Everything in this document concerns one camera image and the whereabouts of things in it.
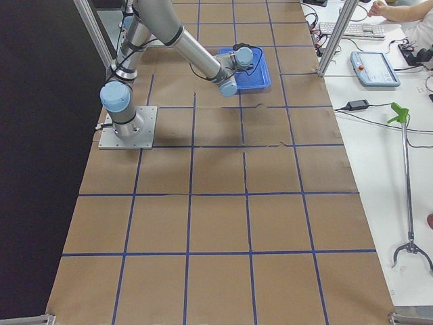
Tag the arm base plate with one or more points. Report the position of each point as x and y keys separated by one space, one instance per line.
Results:
x=137 y=134

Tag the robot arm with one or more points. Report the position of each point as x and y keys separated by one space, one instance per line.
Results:
x=158 y=20

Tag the person's hand at keyboard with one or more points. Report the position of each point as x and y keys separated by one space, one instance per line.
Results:
x=378 y=8

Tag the blue plastic tray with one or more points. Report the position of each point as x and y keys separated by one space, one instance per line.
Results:
x=257 y=78

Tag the brown paper table cover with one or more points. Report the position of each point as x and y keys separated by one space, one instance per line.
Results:
x=245 y=211

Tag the aluminium frame post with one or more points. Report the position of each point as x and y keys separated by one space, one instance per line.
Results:
x=339 y=28

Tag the white keyboard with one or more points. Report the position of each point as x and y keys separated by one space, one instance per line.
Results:
x=355 y=31

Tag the teach pendant tablet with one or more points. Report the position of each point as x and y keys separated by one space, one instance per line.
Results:
x=373 y=69

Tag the black power adapter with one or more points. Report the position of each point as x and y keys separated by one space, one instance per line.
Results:
x=357 y=105

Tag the green handled reacher grabber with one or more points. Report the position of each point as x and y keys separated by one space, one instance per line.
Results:
x=401 y=117

